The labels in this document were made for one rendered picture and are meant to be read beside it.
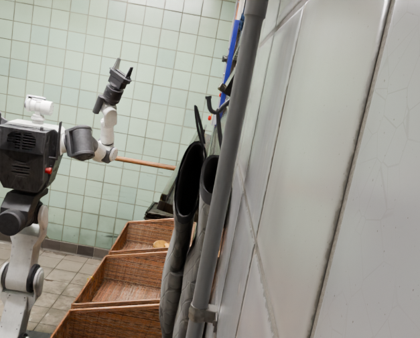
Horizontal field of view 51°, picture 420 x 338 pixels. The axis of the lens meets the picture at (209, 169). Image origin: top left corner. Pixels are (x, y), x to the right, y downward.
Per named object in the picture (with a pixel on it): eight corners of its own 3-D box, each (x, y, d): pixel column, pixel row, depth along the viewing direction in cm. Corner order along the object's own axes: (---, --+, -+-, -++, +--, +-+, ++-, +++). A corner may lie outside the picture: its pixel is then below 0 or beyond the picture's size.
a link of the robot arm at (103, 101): (123, 100, 220) (116, 119, 225) (115, 89, 226) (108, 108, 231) (103, 97, 212) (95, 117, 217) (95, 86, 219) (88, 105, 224)
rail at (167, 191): (197, 130, 290) (199, 131, 290) (159, 200, 114) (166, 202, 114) (197, 127, 289) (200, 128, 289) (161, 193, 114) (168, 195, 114)
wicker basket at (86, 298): (187, 296, 243) (196, 248, 237) (177, 357, 187) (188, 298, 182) (100, 279, 242) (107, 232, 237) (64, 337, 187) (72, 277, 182)
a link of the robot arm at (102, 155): (110, 170, 239) (96, 158, 217) (90, 161, 241) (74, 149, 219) (120, 150, 241) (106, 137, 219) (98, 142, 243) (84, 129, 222)
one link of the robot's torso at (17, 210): (21, 239, 196) (25, 200, 193) (-8, 234, 196) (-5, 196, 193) (45, 220, 224) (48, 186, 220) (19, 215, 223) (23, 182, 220)
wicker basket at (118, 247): (193, 253, 302) (200, 215, 297) (189, 292, 247) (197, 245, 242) (123, 241, 301) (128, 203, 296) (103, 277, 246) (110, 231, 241)
